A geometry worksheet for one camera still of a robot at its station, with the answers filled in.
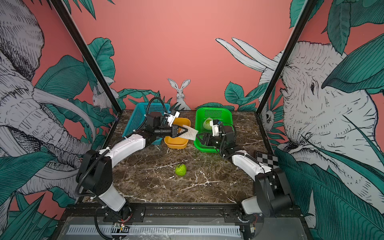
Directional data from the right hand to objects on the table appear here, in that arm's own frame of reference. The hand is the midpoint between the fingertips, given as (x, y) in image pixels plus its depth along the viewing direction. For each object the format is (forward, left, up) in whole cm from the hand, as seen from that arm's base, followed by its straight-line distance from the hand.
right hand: (198, 134), depth 83 cm
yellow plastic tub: (+6, +14, -19) cm, 24 cm away
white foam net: (-1, +5, +1) cm, 5 cm away
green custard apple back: (-15, +10, -13) cm, 23 cm away
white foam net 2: (+18, -6, -12) cm, 23 cm away
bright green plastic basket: (+28, -19, -13) cm, 37 cm away
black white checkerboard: (-8, -45, -18) cm, 49 cm away
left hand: (0, +6, +4) cm, 7 cm away
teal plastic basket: (+27, +46, -13) cm, 55 cm away
